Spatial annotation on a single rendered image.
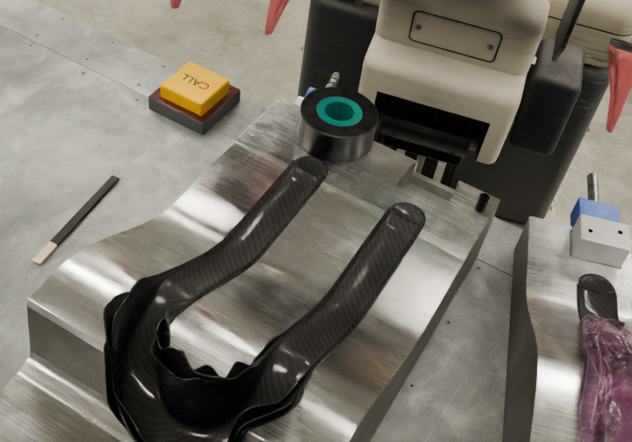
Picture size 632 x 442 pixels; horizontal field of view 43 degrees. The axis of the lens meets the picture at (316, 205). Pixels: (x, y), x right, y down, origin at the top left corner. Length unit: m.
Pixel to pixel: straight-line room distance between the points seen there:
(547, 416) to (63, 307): 0.39
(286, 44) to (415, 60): 1.42
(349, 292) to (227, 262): 0.11
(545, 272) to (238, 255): 0.30
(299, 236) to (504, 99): 0.47
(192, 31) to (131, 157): 1.63
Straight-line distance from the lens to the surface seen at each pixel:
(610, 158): 2.44
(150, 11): 2.63
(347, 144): 0.80
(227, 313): 0.64
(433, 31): 1.13
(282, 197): 0.78
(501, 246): 0.91
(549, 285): 0.82
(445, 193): 0.84
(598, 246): 0.84
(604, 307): 0.83
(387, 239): 0.77
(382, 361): 0.66
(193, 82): 0.98
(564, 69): 1.30
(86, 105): 1.01
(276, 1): 0.78
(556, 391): 0.70
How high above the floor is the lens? 1.44
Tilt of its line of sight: 46 degrees down
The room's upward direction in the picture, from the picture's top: 10 degrees clockwise
